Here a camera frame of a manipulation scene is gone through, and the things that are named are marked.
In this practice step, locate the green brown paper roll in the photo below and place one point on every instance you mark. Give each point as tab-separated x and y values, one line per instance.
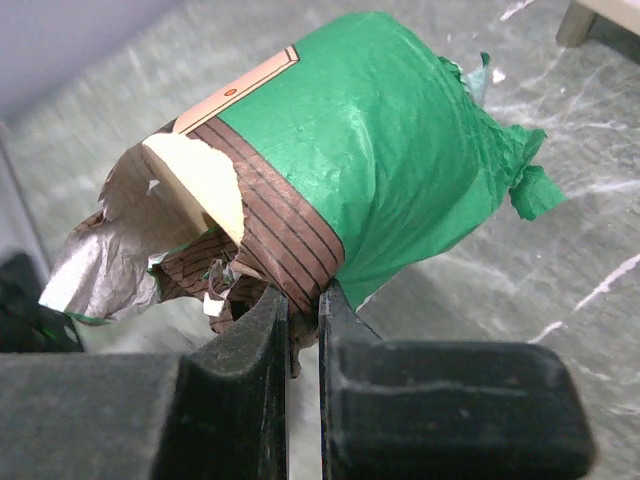
347	156

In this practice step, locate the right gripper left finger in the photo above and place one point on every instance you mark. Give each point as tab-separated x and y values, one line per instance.
217	413

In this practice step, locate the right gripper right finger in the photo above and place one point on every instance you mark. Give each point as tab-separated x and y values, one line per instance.
411	409

